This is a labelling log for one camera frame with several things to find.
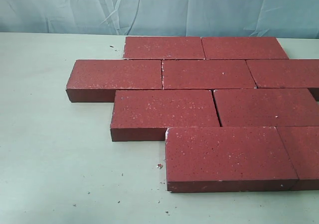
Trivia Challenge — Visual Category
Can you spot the red brick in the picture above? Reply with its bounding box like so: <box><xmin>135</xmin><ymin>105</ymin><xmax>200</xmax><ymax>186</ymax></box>
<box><xmin>165</xmin><ymin>127</ymin><xmax>299</xmax><ymax>193</ymax></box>
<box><xmin>277</xmin><ymin>126</ymin><xmax>319</xmax><ymax>191</ymax></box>
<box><xmin>66</xmin><ymin>60</ymin><xmax>162</xmax><ymax>103</ymax></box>
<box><xmin>201</xmin><ymin>37</ymin><xmax>289</xmax><ymax>60</ymax></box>
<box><xmin>110</xmin><ymin>90</ymin><xmax>220</xmax><ymax>142</ymax></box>
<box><xmin>123</xmin><ymin>36</ymin><xmax>205</xmax><ymax>60</ymax></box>
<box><xmin>246</xmin><ymin>59</ymin><xmax>319</xmax><ymax>88</ymax></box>

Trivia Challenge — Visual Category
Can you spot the red brick being placed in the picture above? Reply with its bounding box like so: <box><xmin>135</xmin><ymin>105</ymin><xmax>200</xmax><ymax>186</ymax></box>
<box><xmin>162</xmin><ymin>60</ymin><xmax>256</xmax><ymax>90</ymax></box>

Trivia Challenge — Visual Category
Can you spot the red brick second row right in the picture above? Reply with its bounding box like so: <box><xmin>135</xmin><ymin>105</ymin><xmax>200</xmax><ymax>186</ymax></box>
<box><xmin>213</xmin><ymin>88</ymin><xmax>319</xmax><ymax>127</ymax></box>

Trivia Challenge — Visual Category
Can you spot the white backdrop cloth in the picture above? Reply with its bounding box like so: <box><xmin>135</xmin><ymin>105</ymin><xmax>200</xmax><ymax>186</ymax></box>
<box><xmin>0</xmin><ymin>0</ymin><xmax>319</xmax><ymax>38</ymax></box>

